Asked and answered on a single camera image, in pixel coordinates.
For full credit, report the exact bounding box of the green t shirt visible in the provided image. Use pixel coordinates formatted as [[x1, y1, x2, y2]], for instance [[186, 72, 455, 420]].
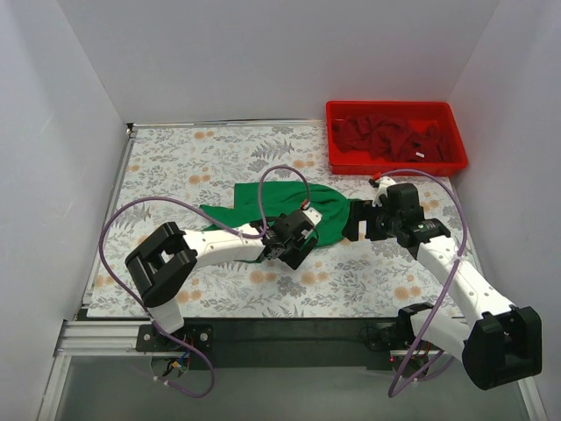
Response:
[[202, 182, 350, 250]]

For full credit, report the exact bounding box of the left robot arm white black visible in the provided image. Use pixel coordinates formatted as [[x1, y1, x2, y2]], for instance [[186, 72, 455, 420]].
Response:
[[125, 207, 322, 351]]

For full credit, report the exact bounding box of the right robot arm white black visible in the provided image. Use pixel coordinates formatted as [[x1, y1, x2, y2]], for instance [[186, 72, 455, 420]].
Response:
[[343, 177, 543, 390]]

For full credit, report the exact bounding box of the floral patterned table mat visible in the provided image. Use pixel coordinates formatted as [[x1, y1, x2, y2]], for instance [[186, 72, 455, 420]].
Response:
[[86, 125, 492, 319]]

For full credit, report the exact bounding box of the dark red t shirt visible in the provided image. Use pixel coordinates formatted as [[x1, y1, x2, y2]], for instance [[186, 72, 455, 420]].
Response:
[[333, 114, 451, 163]]

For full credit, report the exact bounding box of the red plastic bin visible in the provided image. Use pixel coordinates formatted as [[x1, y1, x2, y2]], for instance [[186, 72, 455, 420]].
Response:
[[326, 101, 468, 177]]

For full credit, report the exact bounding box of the black front crossbar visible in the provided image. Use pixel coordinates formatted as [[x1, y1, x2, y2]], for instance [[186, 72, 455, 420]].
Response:
[[185, 318, 394, 369]]

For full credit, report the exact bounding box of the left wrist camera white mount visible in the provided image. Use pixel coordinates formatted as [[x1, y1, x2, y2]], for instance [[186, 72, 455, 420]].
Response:
[[301, 202, 322, 226]]

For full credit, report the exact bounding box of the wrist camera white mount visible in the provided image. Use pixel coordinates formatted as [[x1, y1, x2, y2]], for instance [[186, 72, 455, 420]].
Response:
[[301, 202, 322, 226], [369, 176, 396, 207]]

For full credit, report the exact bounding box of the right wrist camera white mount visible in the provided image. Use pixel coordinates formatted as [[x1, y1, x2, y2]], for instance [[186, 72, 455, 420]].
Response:
[[369, 176, 396, 207]]

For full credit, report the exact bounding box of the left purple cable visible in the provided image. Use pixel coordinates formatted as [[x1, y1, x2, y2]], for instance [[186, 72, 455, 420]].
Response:
[[99, 165, 311, 398]]

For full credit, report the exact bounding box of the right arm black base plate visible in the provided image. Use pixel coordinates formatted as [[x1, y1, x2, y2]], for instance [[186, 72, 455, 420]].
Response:
[[359, 323, 407, 351]]

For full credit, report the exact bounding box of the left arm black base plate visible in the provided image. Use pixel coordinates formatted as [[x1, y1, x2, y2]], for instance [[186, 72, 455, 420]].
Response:
[[135, 324, 214, 353]]

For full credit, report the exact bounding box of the aluminium frame rail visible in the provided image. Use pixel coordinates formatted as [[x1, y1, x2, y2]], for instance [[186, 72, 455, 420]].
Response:
[[55, 318, 413, 355]]

